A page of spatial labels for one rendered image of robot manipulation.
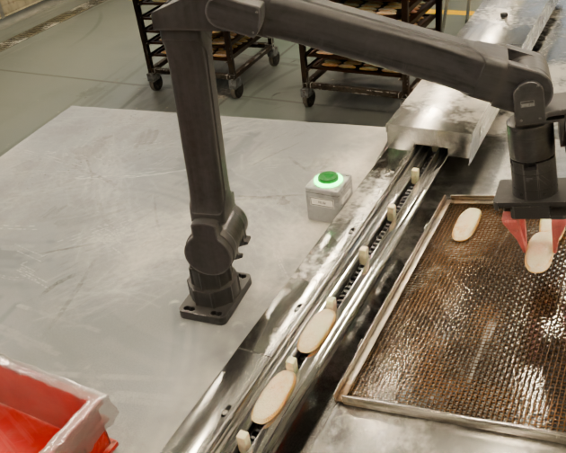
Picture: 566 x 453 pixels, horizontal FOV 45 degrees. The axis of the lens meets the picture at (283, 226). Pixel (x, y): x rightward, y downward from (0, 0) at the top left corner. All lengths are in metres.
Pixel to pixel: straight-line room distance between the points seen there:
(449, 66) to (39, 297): 0.82
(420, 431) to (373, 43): 0.47
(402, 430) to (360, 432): 0.05
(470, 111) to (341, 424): 0.83
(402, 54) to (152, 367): 0.59
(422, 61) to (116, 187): 0.90
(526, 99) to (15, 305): 0.91
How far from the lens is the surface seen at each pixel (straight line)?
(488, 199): 1.25
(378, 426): 0.87
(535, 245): 1.04
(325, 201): 1.31
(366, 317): 1.12
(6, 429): 1.10
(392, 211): 1.29
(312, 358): 1.02
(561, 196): 0.97
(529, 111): 0.90
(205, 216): 1.05
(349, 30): 0.88
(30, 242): 1.49
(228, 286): 1.14
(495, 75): 0.88
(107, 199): 1.56
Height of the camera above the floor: 1.57
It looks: 34 degrees down
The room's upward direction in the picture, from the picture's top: 7 degrees counter-clockwise
